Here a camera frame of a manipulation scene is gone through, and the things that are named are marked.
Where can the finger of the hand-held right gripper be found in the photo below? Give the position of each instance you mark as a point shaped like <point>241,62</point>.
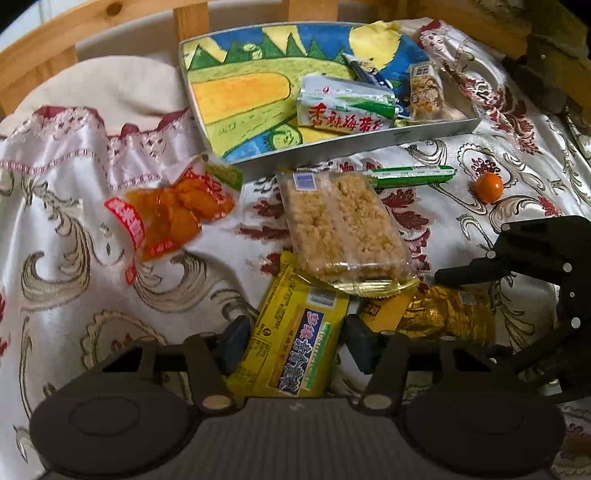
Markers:
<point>572,364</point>
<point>531,258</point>

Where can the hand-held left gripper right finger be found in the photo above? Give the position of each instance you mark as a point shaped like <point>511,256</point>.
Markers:
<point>360,342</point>

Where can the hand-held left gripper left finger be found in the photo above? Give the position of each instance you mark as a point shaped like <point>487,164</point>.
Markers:
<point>233,342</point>

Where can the yellow snack packet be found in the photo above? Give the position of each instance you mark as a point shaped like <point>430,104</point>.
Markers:
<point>295,346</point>

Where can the gold foil packet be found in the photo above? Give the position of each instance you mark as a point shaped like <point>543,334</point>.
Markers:
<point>438,314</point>

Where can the clear rice crisp packet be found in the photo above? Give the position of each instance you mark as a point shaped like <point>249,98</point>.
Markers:
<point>341,226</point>

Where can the orange snack packet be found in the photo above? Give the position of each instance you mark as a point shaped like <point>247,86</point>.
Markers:
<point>184,207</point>

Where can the green stick packet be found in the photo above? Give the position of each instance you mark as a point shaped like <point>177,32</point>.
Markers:
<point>411,176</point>

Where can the grey shallow box tray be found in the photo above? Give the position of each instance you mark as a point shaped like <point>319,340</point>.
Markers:
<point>415,134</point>

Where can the clear mixed nut packet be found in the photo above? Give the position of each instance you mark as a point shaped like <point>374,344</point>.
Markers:
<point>427,97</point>

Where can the white seaweed snack packet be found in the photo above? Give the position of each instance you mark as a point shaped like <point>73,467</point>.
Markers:
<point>341,110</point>

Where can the blue sachet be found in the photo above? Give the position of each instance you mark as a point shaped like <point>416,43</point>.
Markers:
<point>364,69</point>

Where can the small orange ball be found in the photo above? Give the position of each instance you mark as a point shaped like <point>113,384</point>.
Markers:
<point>489,187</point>

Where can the floral satin blanket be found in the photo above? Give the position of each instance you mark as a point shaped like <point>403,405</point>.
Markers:
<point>69,277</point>

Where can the dinosaur drawing sheet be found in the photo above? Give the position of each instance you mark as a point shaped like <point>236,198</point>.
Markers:
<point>240,97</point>

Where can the cream pillow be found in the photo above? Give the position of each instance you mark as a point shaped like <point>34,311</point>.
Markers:
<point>92,92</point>

